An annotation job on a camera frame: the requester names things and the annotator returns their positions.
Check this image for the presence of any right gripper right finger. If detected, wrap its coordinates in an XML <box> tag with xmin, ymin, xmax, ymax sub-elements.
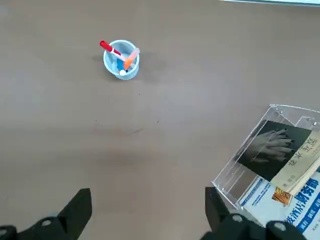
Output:
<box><xmin>199</xmin><ymin>186</ymin><xmax>306</xmax><ymax>240</ymax></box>

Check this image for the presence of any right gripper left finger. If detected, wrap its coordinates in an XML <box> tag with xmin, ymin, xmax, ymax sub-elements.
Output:
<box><xmin>0</xmin><ymin>187</ymin><xmax>93</xmax><ymax>240</ymax></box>

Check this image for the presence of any dark book with hands cover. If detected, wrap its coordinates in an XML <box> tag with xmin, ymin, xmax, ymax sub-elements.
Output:
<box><xmin>236</xmin><ymin>119</ymin><xmax>320</xmax><ymax>197</ymax></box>

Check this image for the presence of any large white cover book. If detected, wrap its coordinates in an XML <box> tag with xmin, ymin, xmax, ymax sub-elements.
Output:
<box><xmin>238</xmin><ymin>171</ymin><xmax>320</xmax><ymax>236</ymax></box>

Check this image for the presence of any clear acrylic three-tier rack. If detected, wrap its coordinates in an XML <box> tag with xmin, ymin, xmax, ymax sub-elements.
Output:
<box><xmin>211</xmin><ymin>103</ymin><xmax>320</xmax><ymax>211</ymax></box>

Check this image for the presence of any translucent blue pen cup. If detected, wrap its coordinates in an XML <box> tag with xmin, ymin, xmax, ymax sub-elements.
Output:
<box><xmin>102</xmin><ymin>39</ymin><xmax>141</xmax><ymax>81</ymax></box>

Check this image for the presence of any blue white pen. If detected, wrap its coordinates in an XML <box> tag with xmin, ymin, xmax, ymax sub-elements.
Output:
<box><xmin>115</xmin><ymin>58</ymin><xmax>130</xmax><ymax>76</ymax></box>

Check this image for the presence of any orange marker pen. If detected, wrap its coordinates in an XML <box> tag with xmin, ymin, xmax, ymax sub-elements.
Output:
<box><xmin>123</xmin><ymin>46</ymin><xmax>141</xmax><ymax>71</ymax></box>

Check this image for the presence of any red marker pen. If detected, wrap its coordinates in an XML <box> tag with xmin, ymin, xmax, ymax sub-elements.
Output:
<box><xmin>99</xmin><ymin>40</ymin><xmax>124</xmax><ymax>58</ymax></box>

